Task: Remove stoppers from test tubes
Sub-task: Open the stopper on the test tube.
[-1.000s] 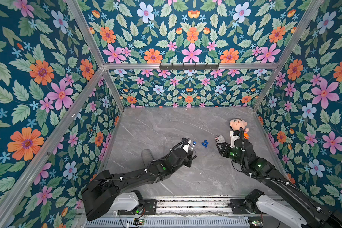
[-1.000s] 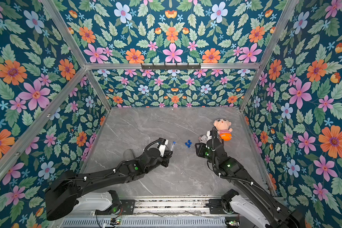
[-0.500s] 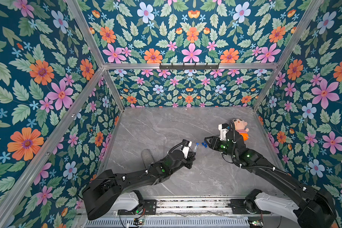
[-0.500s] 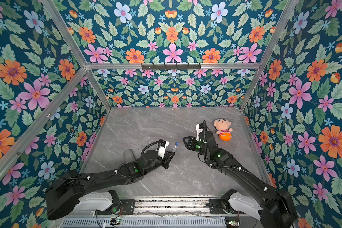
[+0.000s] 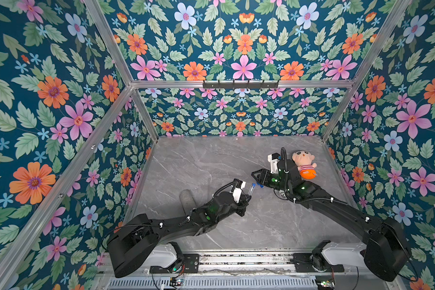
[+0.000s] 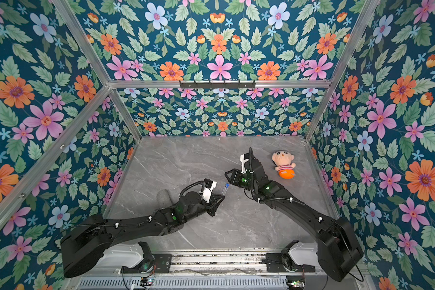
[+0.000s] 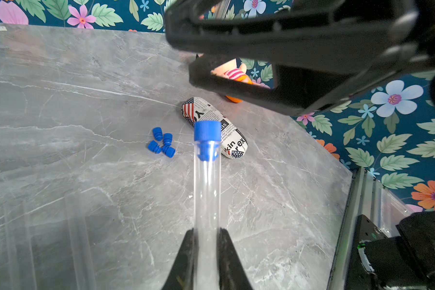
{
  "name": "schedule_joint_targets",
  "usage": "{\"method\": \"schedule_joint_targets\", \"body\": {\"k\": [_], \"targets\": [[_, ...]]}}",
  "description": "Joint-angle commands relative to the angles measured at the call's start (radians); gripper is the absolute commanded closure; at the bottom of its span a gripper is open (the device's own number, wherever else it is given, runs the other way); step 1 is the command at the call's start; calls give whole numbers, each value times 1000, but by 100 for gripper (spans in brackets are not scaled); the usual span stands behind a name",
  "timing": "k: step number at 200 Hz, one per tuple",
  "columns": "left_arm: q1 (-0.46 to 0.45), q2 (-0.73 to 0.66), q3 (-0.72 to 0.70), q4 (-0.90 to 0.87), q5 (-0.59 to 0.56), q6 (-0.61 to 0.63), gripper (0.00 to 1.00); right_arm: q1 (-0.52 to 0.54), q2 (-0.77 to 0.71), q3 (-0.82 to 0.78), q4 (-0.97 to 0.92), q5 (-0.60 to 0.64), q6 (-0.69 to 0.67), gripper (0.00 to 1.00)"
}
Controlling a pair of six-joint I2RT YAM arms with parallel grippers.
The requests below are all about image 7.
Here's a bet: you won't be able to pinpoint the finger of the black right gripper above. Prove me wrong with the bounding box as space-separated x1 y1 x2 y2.
164 1 419 74
188 55 348 116

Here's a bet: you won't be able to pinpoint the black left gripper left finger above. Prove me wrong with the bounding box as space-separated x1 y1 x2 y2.
162 229 195 290

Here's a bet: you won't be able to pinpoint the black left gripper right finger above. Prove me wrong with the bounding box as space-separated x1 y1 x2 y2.
218 228 253 290

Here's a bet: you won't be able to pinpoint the clear test tube blue stopper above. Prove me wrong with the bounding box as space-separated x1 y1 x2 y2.
64 193 97 290
193 142 221 290

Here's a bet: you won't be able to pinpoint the blue stopper of tube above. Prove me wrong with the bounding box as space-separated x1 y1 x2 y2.
152 127 163 141

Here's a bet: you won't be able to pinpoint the plush doll orange pants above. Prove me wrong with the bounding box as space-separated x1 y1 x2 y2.
211 59 259 85

